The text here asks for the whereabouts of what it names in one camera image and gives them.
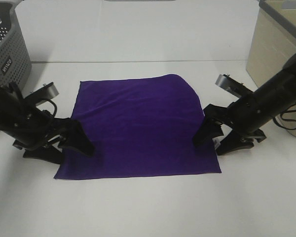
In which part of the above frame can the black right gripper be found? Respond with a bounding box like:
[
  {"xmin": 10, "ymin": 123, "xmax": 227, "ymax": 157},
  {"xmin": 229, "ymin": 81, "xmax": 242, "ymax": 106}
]
[{"xmin": 192, "ymin": 74, "xmax": 296, "ymax": 156}]

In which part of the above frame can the grey perforated plastic basket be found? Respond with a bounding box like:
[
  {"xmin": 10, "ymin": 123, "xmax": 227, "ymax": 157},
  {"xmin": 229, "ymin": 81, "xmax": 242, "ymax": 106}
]
[{"xmin": 0, "ymin": 0, "xmax": 33, "ymax": 139}]

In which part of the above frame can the beige plastic basket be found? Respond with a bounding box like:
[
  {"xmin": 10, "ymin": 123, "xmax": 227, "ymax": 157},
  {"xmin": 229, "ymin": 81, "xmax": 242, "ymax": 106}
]
[{"xmin": 246, "ymin": 0, "xmax": 296, "ymax": 137}]

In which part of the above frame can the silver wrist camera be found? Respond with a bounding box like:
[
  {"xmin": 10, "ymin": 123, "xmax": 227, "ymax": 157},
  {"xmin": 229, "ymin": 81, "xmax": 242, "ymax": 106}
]
[
  {"xmin": 24, "ymin": 82, "xmax": 59, "ymax": 106},
  {"xmin": 215, "ymin": 74, "xmax": 253, "ymax": 98}
]

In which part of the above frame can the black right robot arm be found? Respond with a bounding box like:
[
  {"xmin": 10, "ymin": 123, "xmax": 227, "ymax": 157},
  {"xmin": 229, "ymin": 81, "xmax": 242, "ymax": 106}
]
[{"xmin": 192, "ymin": 53, "xmax": 296, "ymax": 156}]

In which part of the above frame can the purple towel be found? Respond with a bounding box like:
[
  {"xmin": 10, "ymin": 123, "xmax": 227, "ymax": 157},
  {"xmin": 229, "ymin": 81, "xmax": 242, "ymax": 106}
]
[{"xmin": 55, "ymin": 74, "xmax": 221, "ymax": 180}]

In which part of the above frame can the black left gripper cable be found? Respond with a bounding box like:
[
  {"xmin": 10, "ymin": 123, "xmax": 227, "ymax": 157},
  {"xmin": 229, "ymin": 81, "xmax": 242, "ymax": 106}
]
[{"xmin": 37, "ymin": 98, "xmax": 58, "ymax": 120}]

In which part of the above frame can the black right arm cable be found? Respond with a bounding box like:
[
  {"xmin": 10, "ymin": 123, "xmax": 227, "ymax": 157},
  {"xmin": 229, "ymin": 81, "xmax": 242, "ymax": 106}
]
[{"xmin": 272, "ymin": 106, "xmax": 296, "ymax": 130}]

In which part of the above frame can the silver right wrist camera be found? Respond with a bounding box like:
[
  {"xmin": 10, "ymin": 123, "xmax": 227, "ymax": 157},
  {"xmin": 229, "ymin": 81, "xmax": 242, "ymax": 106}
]
[{"xmin": 215, "ymin": 74, "xmax": 253, "ymax": 98}]

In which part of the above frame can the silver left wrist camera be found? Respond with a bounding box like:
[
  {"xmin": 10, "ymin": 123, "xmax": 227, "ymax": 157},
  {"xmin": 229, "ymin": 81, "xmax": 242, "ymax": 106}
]
[{"xmin": 24, "ymin": 82, "xmax": 59, "ymax": 106}]

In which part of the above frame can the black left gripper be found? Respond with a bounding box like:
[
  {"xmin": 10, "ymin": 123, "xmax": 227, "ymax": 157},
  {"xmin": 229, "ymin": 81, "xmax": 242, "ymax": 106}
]
[{"xmin": 0, "ymin": 82, "xmax": 95, "ymax": 164}]

